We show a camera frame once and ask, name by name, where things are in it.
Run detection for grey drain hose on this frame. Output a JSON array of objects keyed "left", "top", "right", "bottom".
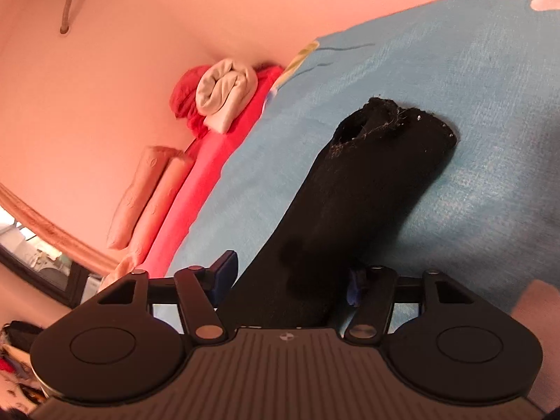
[{"left": 58, "top": 0, "right": 108, "bottom": 36}]

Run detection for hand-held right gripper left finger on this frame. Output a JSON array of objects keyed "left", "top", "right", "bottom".
[{"left": 96, "top": 250, "right": 239, "bottom": 344}]

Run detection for assorted clothes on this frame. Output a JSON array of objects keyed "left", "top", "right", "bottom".
[{"left": 0, "top": 320, "right": 50, "bottom": 414}]

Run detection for red crumpled cloth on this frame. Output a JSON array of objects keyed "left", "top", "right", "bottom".
[{"left": 169, "top": 64, "right": 285, "bottom": 139}]

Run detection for blue floral blanket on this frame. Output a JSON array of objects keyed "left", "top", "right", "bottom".
[{"left": 153, "top": 0, "right": 560, "bottom": 329}]

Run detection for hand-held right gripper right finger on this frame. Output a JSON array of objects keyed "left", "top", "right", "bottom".
[{"left": 344, "top": 263, "right": 475, "bottom": 344}]

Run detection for black knit pants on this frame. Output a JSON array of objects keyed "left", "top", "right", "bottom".
[{"left": 218, "top": 95, "right": 458, "bottom": 330}]

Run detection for pink bed sheet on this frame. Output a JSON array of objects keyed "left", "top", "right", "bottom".
[{"left": 144, "top": 65, "right": 286, "bottom": 274}]

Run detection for beige folded cloth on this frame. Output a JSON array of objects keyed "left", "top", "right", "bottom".
[{"left": 195, "top": 58, "right": 259, "bottom": 134}]

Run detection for dark framed window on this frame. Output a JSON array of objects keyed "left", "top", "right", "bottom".
[{"left": 0, "top": 205, "right": 102, "bottom": 309}]

